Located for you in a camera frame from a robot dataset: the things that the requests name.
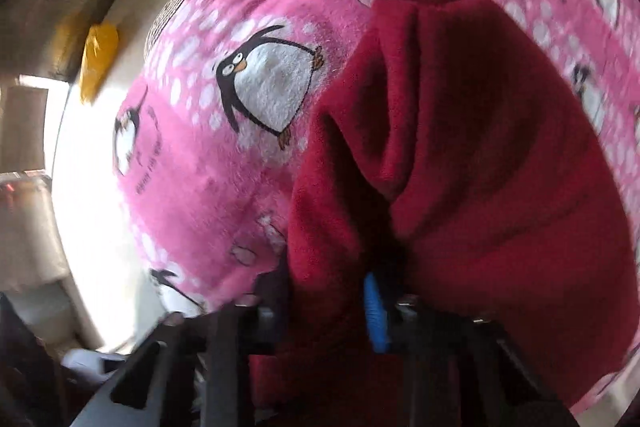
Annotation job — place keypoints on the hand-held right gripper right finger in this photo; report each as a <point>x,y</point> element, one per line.
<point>375,314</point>

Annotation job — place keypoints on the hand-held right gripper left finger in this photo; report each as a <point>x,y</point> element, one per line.
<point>267,307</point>

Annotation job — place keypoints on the dark red sweater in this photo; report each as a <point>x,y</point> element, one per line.
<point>475,132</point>

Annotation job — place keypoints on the pink penguin print blanket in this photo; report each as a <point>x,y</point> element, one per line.
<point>190,192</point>

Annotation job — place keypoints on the yellow plastic bag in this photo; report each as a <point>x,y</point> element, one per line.
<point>97,59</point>

